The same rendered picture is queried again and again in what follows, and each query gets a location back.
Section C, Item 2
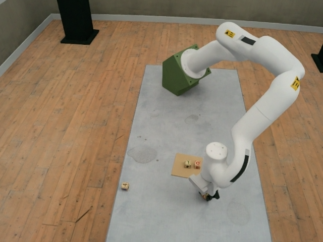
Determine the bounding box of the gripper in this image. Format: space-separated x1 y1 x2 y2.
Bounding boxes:
206 182 221 201

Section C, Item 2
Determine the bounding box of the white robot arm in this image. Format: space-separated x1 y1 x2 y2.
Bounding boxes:
181 22 305 195

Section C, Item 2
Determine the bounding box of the tan square mat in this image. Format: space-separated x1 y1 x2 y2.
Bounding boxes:
171 153 203 178

